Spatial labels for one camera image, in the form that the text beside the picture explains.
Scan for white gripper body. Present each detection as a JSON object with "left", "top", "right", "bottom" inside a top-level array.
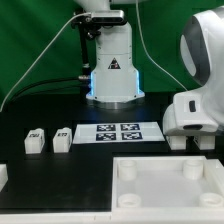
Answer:
[{"left": 163, "top": 89, "right": 224, "bottom": 136}]

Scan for white square table top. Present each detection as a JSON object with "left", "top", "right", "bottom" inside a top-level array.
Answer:
[{"left": 112, "top": 156, "right": 224, "bottom": 210}]

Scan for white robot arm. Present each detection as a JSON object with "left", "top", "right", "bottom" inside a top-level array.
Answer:
[{"left": 74, "top": 0, "right": 224, "bottom": 136}]

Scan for white sheet with AprilTags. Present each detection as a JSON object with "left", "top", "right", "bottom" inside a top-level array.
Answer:
[{"left": 73, "top": 122, "right": 164, "bottom": 144}]

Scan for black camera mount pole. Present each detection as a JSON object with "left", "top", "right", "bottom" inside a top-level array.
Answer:
[{"left": 78, "top": 25, "right": 91, "bottom": 102}]

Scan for white cable behind base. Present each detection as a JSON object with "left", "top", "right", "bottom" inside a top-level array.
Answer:
[{"left": 134, "top": 0, "right": 188, "bottom": 92}]

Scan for grey mounted camera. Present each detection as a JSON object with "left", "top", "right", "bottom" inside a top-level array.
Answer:
[{"left": 72, "top": 10, "right": 126, "bottom": 26}]

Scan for white camera cable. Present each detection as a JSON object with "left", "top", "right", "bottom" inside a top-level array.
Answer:
[{"left": 0, "top": 12, "right": 93, "bottom": 113}]

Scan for black cables on table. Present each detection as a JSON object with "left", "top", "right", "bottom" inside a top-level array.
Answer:
[{"left": 6, "top": 75, "right": 93, "bottom": 101}]

